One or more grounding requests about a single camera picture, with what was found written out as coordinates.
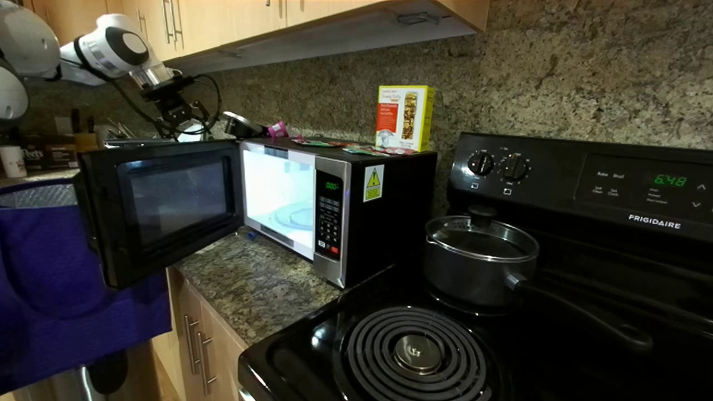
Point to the knife block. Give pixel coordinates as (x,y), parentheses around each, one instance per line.
(84,139)

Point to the yellow snack box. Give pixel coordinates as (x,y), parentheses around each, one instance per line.
(404,117)

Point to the black electric stove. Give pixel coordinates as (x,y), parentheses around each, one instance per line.
(585,334)

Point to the wooden base cabinet doors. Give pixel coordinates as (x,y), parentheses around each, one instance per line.
(217,345)

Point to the pink packet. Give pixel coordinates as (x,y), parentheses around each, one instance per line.
(277,130)

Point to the wooden wall cabinets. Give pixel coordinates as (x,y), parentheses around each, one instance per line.
(234,19)

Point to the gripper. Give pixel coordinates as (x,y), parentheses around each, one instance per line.
(176,110)

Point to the coil burner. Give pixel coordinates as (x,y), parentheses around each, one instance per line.
(415,353)

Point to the stove knob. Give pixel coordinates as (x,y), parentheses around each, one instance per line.
(480,163)
(513,167)

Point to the glass pot lid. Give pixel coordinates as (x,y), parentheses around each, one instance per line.
(479,239)

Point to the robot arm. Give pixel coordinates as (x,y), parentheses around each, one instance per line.
(106,50)

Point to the green and red packet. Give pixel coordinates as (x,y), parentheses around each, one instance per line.
(373,150)
(317,143)

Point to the white container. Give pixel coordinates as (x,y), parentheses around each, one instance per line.
(192,132)

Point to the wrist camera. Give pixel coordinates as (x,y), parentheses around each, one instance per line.
(167,86)

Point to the black microwave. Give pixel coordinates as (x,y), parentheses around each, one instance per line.
(384,217)

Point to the white cup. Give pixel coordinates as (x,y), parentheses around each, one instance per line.
(12,161)

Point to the blue bag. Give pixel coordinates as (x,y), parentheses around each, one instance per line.
(50,289)

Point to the dark coffee box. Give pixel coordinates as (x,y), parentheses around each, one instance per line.
(50,156)

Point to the microwave door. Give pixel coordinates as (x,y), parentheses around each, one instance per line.
(167,206)

